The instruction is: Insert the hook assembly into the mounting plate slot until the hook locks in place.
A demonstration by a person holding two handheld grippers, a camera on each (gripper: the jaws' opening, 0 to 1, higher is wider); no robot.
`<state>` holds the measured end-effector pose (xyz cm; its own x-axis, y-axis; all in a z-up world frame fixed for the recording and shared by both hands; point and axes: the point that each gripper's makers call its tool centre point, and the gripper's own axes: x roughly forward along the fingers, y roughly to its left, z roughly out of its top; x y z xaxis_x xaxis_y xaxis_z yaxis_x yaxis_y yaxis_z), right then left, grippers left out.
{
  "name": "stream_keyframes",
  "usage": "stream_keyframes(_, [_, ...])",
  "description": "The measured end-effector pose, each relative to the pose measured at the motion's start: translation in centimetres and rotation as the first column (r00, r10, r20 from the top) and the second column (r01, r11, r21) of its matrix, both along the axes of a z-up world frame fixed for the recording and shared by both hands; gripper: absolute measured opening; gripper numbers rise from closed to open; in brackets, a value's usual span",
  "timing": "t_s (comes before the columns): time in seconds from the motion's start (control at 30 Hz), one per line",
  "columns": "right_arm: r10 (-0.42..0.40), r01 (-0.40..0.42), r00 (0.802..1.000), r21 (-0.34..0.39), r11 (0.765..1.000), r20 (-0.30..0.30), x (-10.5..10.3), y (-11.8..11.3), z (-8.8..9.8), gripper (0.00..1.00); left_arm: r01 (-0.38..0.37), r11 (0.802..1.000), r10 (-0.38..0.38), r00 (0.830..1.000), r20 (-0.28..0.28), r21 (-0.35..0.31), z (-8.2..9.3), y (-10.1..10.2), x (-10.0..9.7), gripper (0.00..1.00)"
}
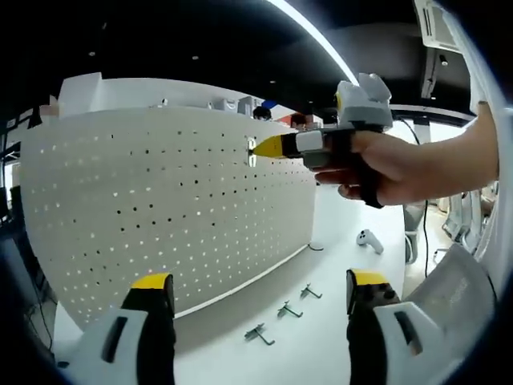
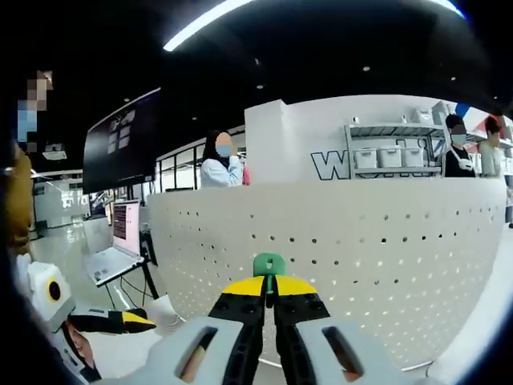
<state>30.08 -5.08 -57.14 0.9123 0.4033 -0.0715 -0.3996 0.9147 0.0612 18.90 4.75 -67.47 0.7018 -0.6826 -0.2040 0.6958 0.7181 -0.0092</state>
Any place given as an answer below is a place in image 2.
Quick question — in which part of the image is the grey metal storage shelf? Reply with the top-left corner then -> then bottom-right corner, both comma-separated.
344,122 -> 448,177

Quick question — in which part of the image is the large black display screen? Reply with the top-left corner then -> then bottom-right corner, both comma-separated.
82,87 -> 164,194

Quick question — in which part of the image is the white perforated mounting plate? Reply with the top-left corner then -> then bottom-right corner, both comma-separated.
147,176 -> 508,370

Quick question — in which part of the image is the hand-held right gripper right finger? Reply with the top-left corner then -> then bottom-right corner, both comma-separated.
273,274 -> 426,385

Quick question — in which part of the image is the silver laptop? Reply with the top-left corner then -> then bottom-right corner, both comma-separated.
82,199 -> 146,287

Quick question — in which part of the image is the linear ceiling light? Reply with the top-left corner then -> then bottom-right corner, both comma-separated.
162,0 -> 257,52

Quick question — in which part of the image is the green hook assembly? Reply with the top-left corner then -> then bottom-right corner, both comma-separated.
252,252 -> 287,309

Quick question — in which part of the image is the person's left hand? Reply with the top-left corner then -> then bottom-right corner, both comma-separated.
63,320 -> 97,370

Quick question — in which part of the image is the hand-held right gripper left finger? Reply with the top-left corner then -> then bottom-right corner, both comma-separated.
99,275 -> 267,385

